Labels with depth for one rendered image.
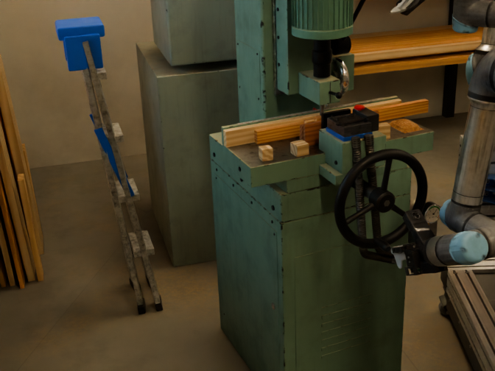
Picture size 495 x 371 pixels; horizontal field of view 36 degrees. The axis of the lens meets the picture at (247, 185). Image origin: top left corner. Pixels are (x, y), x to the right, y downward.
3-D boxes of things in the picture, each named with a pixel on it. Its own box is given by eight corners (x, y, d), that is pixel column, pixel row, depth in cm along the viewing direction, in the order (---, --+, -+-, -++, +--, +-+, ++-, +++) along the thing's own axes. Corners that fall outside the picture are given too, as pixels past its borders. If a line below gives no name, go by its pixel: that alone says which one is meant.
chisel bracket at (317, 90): (319, 110, 221) (319, 82, 218) (297, 98, 233) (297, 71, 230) (341, 107, 224) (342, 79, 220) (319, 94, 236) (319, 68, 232)
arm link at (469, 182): (464, 35, 177) (428, 226, 195) (495, 45, 168) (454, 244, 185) (503, 37, 182) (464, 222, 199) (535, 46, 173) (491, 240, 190)
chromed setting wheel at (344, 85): (342, 101, 237) (342, 62, 232) (323, 91, 248) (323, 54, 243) (350, 99, 238) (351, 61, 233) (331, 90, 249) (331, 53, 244)
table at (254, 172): (264, 201, 200) (264, 180, 197) (222, 163, 225) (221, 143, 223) (453, 160, 221) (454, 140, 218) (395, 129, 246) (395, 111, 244)
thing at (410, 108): (257, 144, 222) (256, 132, 220) (254, 142, 223) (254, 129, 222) (428, 112, 242) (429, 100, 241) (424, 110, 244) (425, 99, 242)
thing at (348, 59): (329, 94, 244) (330, 57, 239) (319, 88, 250) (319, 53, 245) (355, 90, 247) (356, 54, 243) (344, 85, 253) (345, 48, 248)
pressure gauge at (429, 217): (423, 230, 230) (425, 207, 227) (416, 226, 233) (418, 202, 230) (441, 226, 232) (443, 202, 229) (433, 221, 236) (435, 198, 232)
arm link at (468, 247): (496, 260, 173) (465, 267, 170) (468, 262, 183) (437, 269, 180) (488, 226, 173) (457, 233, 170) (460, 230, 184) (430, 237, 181)
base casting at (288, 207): (280, 224, 216) (279, 195, 212) (208, 158, 265) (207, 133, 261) (412, 193, 231) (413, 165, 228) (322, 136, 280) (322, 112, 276)
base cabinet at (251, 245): (283, 421, 244) (279, 224, 215) (219, 328, 293) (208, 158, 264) (401, 382, 260) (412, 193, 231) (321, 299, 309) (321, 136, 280)
